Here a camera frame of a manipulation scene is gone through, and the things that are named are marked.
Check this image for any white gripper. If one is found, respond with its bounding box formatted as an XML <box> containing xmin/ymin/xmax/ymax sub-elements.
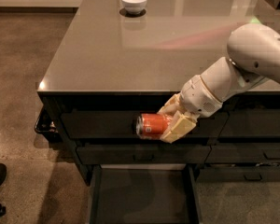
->
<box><xmin>158</xmin><ymin>75</ymin><xmax>222</xmax><ymax>143</ymax></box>

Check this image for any red coke can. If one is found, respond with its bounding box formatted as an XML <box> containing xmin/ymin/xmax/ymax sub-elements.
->
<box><xmin>136</xmin><ymin>113</ymin><xmax>172</xmax><ymax>139</ymax></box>

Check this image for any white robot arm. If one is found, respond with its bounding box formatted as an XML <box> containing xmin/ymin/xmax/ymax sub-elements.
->
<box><xmin>159</xmin><ymin>23</ymin><xmax>280</xmax><ymax>143</ymax></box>

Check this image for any middle right drawer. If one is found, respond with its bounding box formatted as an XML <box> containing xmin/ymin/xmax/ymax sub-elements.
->
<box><xmin>205</xmin><ymin>143</ymin><xmax>280</xmax><ymax>163</ymax></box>

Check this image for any top right drawer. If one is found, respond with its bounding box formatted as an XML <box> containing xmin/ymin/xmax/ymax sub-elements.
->
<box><xmin>220</xmin><ymin>109</ymin><xmax>280</xmax><ymax>138</ymax></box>

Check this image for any dark grey drawer cabinet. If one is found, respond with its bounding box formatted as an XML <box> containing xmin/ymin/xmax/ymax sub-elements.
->
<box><xmin>37</xmin><ymin>0</ymin><xmax>280</xmax><ymax>224</ymax></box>

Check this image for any middle left drawer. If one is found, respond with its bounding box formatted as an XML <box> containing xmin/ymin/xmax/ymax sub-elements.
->
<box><xmin>77</xmin><ymin>144</ymin><xmax>210</xmax><ymax>164</ymax></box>

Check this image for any open bottom left drawer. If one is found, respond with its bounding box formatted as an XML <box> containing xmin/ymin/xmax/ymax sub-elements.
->
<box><xmin>85</xmin><ymin>165</ymin><xmax>203</xmax><ymax>224</ymax></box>

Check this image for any top left drawer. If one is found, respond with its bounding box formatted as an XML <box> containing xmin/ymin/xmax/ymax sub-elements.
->
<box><xmin>61</xmin><ymin>111</ymin><xmax>229</xmax><ymax>139</ymax></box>

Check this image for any bottom right drawer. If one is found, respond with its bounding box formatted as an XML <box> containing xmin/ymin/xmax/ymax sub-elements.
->
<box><xmin>197</xmin><ymin>166</ymin><xmax>280</xmax><ymax>182</ymax></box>

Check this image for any white ceramic bowl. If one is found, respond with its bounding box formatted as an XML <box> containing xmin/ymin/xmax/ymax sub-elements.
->
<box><xmin>120</xmin><ymin>0</ymin><xmax>147</xmax><ymax>14</ymax></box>

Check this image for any black bin beside cabinet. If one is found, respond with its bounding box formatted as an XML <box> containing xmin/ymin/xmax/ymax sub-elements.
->
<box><xmin>35</xmin><ymin>108</ymin><xmax>62</xmax><ymax>143</ymax></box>

